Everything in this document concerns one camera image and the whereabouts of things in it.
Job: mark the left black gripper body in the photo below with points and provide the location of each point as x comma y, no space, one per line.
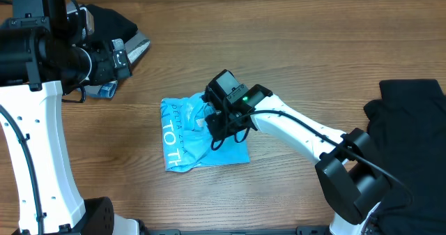
102,70

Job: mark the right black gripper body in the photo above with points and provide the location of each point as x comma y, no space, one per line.
217,122

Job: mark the light blue printed t-shirt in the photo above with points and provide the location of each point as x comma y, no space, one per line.
186,139

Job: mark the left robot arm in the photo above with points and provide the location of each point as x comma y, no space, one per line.
48,51

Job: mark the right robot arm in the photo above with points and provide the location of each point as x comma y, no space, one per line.
347,165

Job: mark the folded blue denim garment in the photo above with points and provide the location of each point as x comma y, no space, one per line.
106,91

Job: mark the folded grey garment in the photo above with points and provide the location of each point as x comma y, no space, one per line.
136,47

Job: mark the folded black garment on stack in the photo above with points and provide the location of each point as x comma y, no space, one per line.
110,25

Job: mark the black garment at right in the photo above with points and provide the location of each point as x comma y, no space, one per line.
407,124

